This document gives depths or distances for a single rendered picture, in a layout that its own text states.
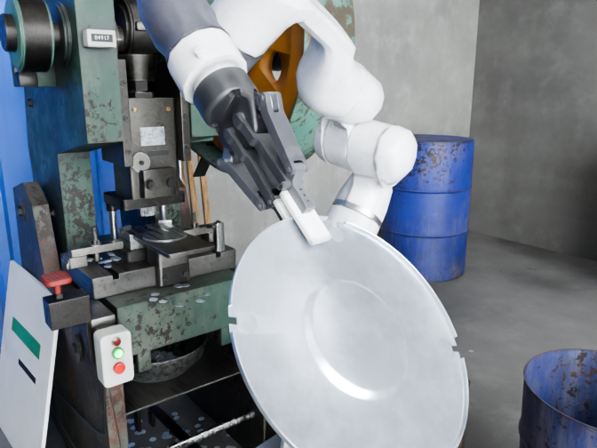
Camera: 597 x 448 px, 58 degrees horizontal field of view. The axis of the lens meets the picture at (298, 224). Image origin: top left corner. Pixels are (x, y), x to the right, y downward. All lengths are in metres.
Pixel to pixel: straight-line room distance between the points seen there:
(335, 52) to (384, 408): 0.54
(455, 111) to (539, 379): 3.17
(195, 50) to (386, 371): 0.41
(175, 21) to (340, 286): 0.37
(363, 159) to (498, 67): 3.68
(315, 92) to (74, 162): 1.05
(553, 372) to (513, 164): 3.00
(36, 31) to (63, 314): 0.68
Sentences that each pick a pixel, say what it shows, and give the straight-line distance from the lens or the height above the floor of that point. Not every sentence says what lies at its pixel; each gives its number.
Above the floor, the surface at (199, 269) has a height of 0.66.
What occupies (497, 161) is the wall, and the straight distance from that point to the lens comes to 4.66.
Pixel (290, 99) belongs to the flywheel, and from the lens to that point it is 1.59.
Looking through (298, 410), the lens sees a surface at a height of 0.93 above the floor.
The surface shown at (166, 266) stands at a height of 0.71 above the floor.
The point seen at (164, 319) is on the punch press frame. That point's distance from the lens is 1.57.
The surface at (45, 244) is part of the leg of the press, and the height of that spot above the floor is 0.72.
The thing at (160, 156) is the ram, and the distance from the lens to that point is 1.63.
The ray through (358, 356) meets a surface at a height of 0.94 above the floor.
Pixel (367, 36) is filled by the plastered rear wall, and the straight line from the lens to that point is 3.85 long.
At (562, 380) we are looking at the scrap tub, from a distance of 1.79.
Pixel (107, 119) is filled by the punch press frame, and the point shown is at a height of 1.12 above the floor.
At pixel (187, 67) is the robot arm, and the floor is 1.22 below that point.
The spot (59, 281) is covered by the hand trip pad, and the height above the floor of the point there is 0.76.
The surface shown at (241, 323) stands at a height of 0.99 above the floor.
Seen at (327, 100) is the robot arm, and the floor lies 1.18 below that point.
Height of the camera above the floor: 1.20
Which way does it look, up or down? 14 degrees down
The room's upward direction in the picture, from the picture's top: straight up
